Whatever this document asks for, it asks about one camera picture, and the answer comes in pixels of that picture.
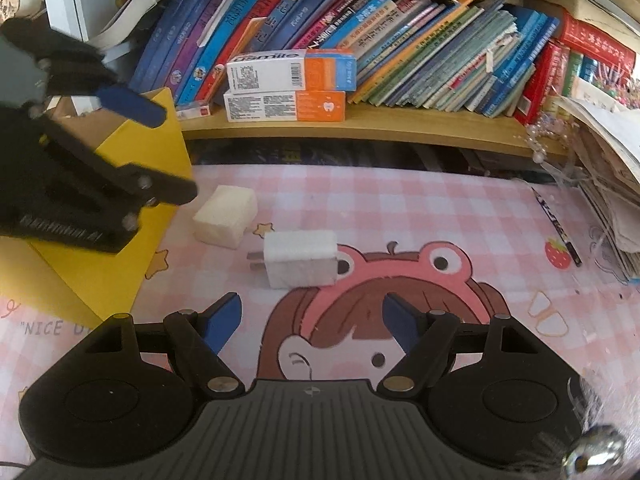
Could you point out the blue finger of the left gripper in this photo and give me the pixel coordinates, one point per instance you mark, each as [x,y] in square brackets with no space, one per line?
[38,62]

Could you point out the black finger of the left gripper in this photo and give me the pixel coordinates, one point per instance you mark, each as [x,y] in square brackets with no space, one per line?
[147,187]

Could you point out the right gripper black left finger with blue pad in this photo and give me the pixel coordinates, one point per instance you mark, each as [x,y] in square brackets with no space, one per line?
[195,341]

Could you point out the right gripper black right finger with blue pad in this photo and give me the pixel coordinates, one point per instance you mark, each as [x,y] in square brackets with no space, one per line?
[426,338]

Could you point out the cream foam block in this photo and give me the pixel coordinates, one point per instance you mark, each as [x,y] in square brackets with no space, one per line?
[225,216]

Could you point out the small red white box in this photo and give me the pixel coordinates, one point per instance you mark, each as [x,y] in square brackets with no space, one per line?
[194,110]

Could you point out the yellow cardboard box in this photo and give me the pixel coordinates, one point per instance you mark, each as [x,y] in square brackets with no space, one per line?
[86,287]

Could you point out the white power adapter plug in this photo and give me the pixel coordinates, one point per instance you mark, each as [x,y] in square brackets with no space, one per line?
[293,259]

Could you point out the pink cartoon girl desk mat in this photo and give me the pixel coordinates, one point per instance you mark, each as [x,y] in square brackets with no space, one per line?
[470,245]

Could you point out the black patterned pen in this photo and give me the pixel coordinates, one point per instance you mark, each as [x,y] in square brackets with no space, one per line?
[568,244]

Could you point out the upper orange white toothpaste box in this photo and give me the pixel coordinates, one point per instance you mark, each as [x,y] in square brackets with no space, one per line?
[299,69]

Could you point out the orange white toothpaste box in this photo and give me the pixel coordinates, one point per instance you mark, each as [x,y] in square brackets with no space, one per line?
[286,106]
[299,69]

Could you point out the lower orange white toothpaste box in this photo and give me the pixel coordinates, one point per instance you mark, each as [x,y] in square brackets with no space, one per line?
[286,106]

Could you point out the silver bell with fur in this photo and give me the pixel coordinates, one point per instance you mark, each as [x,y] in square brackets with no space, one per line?
[607,444]

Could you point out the messy stack of papers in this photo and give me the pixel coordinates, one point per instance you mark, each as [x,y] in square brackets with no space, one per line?
[606,142]

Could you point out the wooden white bookshelf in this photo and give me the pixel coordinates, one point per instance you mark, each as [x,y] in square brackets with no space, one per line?
[502,135]

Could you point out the row of leaning books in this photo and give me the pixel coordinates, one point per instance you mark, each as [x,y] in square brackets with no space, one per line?
[484,56]

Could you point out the red thick dictionary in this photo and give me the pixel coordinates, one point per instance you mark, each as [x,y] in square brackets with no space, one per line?
[591,41]

